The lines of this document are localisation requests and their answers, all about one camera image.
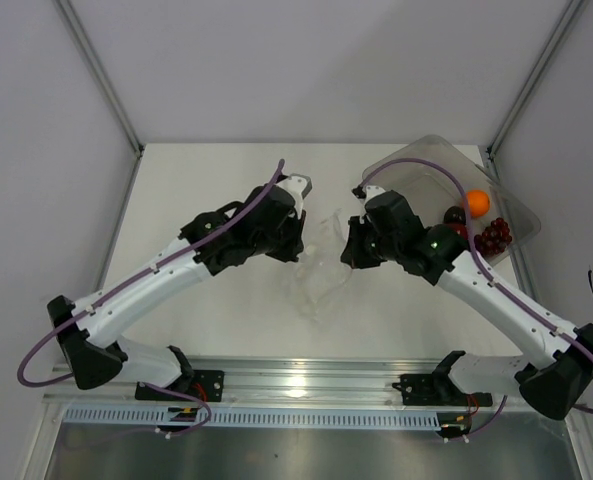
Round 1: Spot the aluminium frame post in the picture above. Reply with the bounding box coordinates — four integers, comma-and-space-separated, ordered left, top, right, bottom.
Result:
52, 0, 144, 157
486, 0, 590, 162

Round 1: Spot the dark red apple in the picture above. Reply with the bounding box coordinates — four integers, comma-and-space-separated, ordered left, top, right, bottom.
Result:
448, 223, 470, 241

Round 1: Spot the slotted cable duct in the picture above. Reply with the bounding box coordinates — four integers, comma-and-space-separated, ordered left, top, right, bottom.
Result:
63, 404, 441, 432

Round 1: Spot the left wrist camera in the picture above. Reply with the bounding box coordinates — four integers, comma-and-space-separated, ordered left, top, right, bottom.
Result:
277, 174, 312, 218

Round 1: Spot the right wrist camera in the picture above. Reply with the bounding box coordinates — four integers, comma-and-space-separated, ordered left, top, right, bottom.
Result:
352, 185, 386, 203

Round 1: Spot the clear zip top bag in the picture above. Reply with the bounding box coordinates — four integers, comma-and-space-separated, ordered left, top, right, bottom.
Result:
287, 209, 352, 322

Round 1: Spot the orange fruit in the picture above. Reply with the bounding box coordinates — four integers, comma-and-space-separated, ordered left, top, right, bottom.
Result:
465, 189, 491, 218

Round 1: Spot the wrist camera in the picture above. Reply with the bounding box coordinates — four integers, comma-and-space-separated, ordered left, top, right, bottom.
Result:
277, 174, 312, 218
352, 185, 386, 203

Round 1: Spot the clear plastic bin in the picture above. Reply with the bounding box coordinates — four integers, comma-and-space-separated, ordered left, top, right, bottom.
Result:
362, 135, 541, 265

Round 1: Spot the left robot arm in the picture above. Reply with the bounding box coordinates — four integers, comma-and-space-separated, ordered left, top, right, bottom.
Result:
47, 175, 311, 401

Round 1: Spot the right aluminium frame post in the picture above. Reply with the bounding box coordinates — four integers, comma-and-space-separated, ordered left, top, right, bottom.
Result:
486, 0, 590, 162

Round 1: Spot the left aluminium frame post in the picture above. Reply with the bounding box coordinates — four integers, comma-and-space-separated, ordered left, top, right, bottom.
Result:
52, 0, 144, 157

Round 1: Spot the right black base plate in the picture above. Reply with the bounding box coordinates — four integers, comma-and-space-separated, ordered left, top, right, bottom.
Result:
391, 373, 493, 407

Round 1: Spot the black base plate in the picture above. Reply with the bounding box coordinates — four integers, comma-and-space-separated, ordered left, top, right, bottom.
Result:
135, 370, 225, 403
391, 373, 493, 407

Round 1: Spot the red grape bunch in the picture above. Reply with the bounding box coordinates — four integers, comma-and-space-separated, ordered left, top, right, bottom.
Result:
474, 217, 513, 258

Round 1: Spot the aluminium mounting rail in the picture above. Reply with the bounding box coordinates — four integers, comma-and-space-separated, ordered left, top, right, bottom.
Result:
41, 357, 440, 410

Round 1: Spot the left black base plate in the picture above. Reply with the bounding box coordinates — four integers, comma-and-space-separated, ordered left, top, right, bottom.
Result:
135, 370, 225, 403

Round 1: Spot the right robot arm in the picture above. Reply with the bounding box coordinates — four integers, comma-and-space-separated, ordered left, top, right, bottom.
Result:
341, 185, 593, 420

